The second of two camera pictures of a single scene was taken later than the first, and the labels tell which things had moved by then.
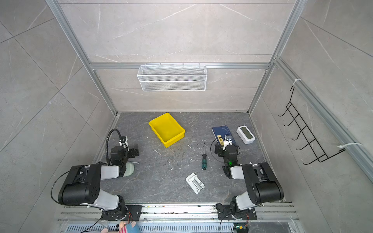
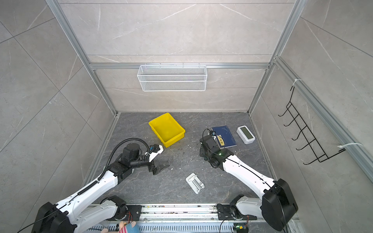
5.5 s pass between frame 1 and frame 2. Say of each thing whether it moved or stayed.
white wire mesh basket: stayed
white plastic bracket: stayed
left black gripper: moved
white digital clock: stayed
